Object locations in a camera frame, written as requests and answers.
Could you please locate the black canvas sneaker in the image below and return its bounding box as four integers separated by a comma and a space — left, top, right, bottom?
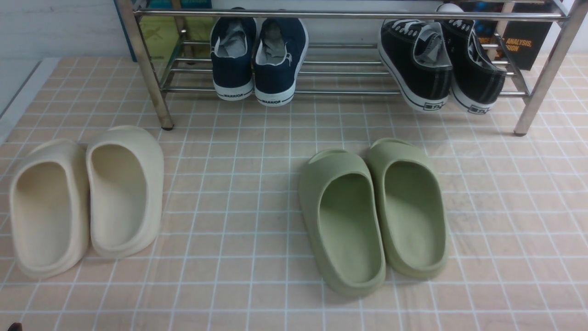
437, 18, 507, 115
377, 19, 453, 113

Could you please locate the silver metal shoe rack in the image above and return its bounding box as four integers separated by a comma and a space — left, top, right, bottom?
117, 0, 587, 137

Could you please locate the green left slide sandal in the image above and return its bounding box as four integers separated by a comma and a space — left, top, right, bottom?
298, 149, 386, 297

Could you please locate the green slide sandal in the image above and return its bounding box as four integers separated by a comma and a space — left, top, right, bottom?
365, 138, 449, 279
298, 149, 386, 297

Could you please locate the green right slide sandal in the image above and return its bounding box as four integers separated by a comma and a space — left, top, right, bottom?
365, 138, 449, 279

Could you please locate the navy right canvas sneaker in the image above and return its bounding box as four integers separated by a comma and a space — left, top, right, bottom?
253, 17, 310, 107

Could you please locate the navy canvas sneaker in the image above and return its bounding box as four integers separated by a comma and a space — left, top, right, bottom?
253, 17, 310, 107
209, 17, 258, 101

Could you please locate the navy left canvas sneaker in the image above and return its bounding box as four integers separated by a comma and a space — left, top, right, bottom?
209, 17, 258, 101

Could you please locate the cream right slide sandal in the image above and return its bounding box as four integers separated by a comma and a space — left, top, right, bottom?
85, 126, 164, 258

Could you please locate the cream slide sandal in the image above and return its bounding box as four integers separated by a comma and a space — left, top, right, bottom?
85, 126, 164, 258
9, 138, 90, 280

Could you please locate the green and blue book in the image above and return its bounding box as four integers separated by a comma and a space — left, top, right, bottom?
113, 0, 213, 63

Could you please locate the cream left slide sandal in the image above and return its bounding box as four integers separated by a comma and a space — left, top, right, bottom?
9, 138, 90, 280

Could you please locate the black image processing book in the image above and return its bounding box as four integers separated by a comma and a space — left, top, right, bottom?
454, 1, 552, 70

